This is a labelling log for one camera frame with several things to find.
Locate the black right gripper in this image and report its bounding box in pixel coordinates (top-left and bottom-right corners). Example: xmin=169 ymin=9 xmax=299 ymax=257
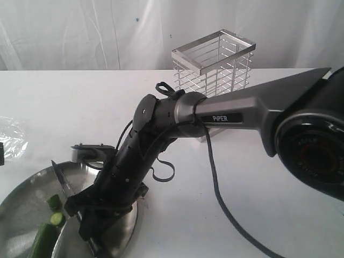
xmin=64 ymin=171 xmax=148 ymax=241

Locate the black handled kitchen knife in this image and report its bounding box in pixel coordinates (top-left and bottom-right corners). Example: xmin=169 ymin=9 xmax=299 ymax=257
xmin=51 ymin=160 xmax=101 ymax=257

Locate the green cucumber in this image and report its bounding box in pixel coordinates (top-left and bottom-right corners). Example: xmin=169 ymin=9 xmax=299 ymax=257
xmin=27 ymin=223 xmax=59 ymax=258

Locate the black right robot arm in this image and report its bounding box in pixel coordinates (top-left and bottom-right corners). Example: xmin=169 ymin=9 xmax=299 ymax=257
xmin=64 ymin=68 xmax=343 ymax=241

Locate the cucumber end piece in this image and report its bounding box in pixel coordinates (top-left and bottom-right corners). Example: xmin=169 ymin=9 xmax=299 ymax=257
xmin=46 ymin=194 xmax=62 ymax=211

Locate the cut cucumber piece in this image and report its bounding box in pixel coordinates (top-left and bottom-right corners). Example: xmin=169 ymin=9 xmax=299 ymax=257
xmin=50 ymin=212 xmax=65 ymax=226

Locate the round stainless steel plate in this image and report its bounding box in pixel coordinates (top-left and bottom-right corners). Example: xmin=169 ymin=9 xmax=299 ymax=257
xmin=0 ymin=161 xmax=139 ymax=258

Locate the clear plastic bag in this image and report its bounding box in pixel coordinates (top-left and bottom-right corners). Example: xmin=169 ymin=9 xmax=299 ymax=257
xmin=1 ymin=116 xmax=28 ymax=164

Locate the black blue arm cable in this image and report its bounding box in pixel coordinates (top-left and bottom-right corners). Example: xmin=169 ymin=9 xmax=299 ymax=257
xmin=115 ymin=81 xmax=280 ymax=258

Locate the chrome wire utensil holder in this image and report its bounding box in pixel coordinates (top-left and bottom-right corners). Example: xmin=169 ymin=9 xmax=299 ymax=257
xmin=171 ymin=29 xmax=256 ymax=143

